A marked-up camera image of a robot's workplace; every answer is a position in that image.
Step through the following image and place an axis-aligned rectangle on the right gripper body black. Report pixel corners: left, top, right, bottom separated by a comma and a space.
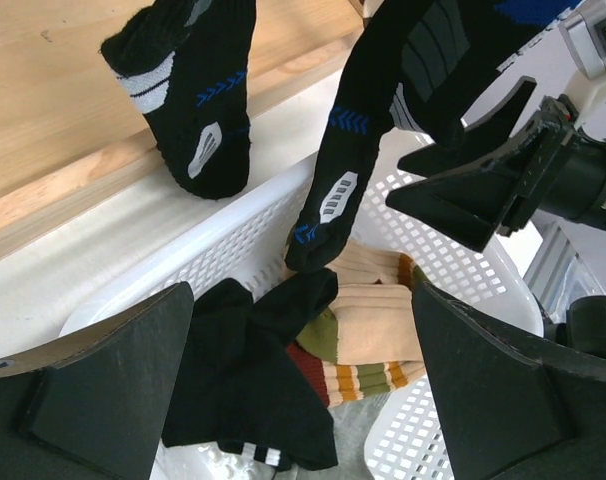
497, 94, 578, 237

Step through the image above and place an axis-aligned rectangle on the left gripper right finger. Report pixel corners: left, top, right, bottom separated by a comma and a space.
413, 283, 606, 479

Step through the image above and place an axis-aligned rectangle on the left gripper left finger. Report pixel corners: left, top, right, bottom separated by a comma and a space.
0, 282, 194, 479

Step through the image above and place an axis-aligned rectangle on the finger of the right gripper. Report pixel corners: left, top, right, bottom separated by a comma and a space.
386, 164, 528, 251
397, 76, 537, 176

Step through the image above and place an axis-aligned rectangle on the black grey sock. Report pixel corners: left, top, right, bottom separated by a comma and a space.
285, 0, 578, 273

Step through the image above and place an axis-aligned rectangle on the black blue sport sock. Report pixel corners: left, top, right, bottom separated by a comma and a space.
100, 0, 257, 200

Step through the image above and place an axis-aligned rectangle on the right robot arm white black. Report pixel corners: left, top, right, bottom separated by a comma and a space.
386, 76, 606, 252

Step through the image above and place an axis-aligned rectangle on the white plastic basket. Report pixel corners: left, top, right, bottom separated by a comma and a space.
63, 130, 543, 479

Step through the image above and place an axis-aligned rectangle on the small black sock in basket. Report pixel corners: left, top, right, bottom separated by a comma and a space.
162, 268, 338, 471

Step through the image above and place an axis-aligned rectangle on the cream striped sock in basket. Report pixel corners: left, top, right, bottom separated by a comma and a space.
287, 240, 427, 407

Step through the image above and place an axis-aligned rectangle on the wooden hanging rack frame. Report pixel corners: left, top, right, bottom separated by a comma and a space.
0, 1, 363, 259

